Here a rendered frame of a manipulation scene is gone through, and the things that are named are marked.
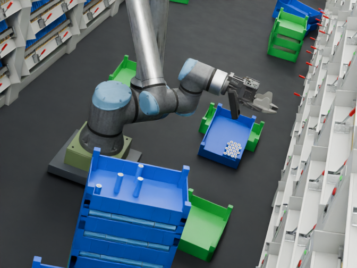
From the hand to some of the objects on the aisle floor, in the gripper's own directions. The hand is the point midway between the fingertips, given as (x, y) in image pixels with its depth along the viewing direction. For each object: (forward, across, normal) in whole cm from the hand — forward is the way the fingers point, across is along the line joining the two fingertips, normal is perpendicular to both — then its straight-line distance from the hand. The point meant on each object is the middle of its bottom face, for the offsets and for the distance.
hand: (272, 110), depth 242 cm
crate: (-73, +93, +64) cm, 134 cm away
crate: (-9, -7, +60) cm, 61 cm away
